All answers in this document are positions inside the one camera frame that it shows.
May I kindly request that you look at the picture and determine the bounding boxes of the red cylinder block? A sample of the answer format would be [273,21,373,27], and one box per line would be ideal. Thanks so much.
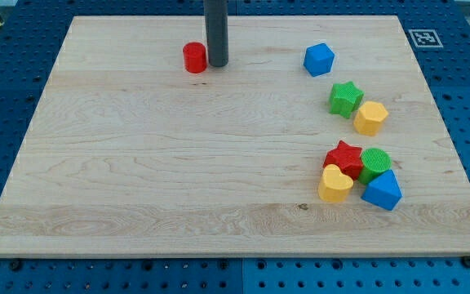
[183,42,207,74]

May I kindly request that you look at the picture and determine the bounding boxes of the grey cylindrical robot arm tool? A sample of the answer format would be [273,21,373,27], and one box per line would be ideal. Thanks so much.
[203,0,228,67]

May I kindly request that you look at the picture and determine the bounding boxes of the red star block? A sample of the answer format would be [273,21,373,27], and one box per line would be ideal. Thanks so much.
[321,140,364,180]

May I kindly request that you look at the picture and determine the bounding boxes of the yellow heart block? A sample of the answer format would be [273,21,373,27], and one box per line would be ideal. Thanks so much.
[317,164,354,203]

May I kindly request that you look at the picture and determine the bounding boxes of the white fiducial marker tag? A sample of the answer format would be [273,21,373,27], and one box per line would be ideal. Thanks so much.
[409,29,443,48]

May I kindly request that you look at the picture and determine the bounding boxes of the green star block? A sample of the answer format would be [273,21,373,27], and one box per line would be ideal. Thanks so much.
[329,81,364,118]

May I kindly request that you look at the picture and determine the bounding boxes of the light wooden board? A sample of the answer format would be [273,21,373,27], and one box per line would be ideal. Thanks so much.
[0,16,470,259]

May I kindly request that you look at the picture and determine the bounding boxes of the yellow hexagon block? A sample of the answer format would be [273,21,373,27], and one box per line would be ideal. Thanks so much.
[353,101,389,136]

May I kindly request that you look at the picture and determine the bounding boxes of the blue cube block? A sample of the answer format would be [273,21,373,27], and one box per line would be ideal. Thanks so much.
[304,42,335,77]

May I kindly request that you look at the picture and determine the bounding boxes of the green cylinder block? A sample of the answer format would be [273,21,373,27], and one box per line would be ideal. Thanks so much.
[358,148,392,185]

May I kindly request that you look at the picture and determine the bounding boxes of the blue triangle block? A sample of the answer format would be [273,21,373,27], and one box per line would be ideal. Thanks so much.
[361,170,403,211]

